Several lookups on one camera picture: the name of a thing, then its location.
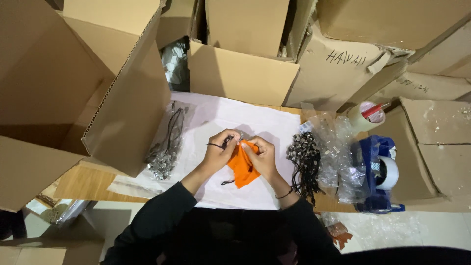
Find orange item in plastic bag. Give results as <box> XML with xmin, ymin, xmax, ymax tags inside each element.
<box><xmin>319</xmin><ymin>212</ymin><xmax>354</xmax><ymax>251</ymax></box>

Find black drawstring cord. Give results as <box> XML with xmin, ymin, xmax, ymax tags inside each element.
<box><xmin>206</xmin><ymin>135</ymin><xmax>235</xmax><ymax>150</ymax></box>

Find person's left hand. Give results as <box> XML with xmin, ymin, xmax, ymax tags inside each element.
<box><xmin>203</xmin><ymin>128</ymin><xmax>242</xmax><ymax>174</ymax></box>

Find orange cloth pouch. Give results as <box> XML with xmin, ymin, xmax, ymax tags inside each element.
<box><xmin>226</xmin><ymin>139</ymin><xmax>261</xmax><ymax>189</ymax></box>

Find plastic bag of beaded cords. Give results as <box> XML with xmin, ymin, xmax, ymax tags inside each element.
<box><xmin>144</xmin><ymin>102</ymin><xmax>195</xmax><ymax>181</ymax></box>

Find person's black sweater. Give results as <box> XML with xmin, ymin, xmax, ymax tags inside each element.
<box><xmin>100</xmin><ymin>181</ymin><xmax>471</xmax><ymax>265</ymax></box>

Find crumpled white plastic bags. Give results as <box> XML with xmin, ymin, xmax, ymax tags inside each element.
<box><xmin>160</xmin><ymin>38</ymin><xmax>191</xmax><ymax>92</ymax></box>

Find large open cardboard box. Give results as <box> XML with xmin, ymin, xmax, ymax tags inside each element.
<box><xmin>0</xmin><ymin>0</ymin><xmax>172</xmax><ymax>213</ymax></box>

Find plain cardboard box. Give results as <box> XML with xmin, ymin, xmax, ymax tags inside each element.
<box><xmin>187</xmin><ymin>40</ymin><xmax>301</xmax><ymax>107</ymax></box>

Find stained open cardboard box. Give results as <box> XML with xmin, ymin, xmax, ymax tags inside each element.
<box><xmin>368</xmin><ymin>97</ymin><xmax>471</xmax><ymax>213</ymax></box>

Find red pen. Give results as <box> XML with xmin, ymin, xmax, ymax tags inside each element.
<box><xmin>362</xmin><ymin>103</ymin><xmax>384</xmax><ymax>119</ymax></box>

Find patterned packets in plastic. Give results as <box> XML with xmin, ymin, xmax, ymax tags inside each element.
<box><xmin>25</xmin><ymin>180</ymin><xmax>91</xmax><ymax>226</ymax></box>

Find flat handwritten cardboard box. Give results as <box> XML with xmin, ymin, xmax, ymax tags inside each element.
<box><xmin>366</xmin><ymin>71</ymin><xmax>471</xmax><ymax>104</ymax></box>

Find person's right hand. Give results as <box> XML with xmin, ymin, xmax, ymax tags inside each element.
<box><xmin>241</xmin><ymin>136</ymin><xmax>279</xmax><ymax>181</ymax></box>

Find tall cardboard box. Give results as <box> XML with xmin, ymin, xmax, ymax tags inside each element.
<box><xmin>205</xmin><ymin>0</ymin><xmax>291</xmax><ymax>58</ymax></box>

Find white cloth sheet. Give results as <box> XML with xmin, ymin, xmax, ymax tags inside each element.
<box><xmin>108</xmin><ymin>91</ymin><xmax>301</xmax><ymax>211</ymax></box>

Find flat clear plastic bag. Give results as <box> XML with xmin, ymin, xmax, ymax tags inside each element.
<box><xmin>107</xmin><ymin>174</ymin><xmax>164</xmax><ymax>200</ymax></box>

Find pile of black beaded cords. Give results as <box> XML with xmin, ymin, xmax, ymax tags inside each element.
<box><xmin>286</xmin><ymin>132</ymin><xmax>326</xmax><ymax>207</ymax></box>

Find handwritten torn cardboard box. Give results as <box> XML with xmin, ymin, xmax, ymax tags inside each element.
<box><xmin>284</xmin><ymin>20</ymin><xmax>414</xmax><ymax>113</ymax></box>

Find white tape roll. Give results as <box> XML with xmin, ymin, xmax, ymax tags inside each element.
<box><xmin>376</xmin><ymin>156</ymin><xmax>400</xmax><ymax>191</ymax></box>

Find low cardboard box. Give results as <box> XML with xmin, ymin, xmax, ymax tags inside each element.
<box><xmin>0</xmin><ymin>211</ymin><xmax>106</xmax><ymax>265</ymax></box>

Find clear plastic sheet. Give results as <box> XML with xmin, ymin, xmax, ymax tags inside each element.
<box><xmin>331</xmin><ymin>212</ymin><xmax>471</xmax><ymax>252</ymax></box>

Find heap of clear plastic bags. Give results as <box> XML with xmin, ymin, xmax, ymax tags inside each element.
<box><xmin>302</xmin><ymin>113</ymin><xmax>370</xmax><ymax>205</ymax></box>

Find narrow cardboard box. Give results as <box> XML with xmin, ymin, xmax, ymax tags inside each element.
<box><xmin>155</xmin><ymin>0</ymin><xmax>201</xmax><ymax>50</ymax></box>

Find big cardboard box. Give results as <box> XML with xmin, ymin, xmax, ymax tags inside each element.
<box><xmin>316</xmin><ymin>0</ymin><xmax>471</xmax><ymax>51</ymax></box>

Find clear packing tape roll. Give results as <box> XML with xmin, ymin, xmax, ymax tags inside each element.
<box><xmin>347</xmin><ymin>101</ymin><xmax>386</xmax><ymax>133</ymax></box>

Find blue tape dispenser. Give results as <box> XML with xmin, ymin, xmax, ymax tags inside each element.
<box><xmin>350</xmin><ymin>135</ymin><xmax>406</xmax><ymax>215</ymax></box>

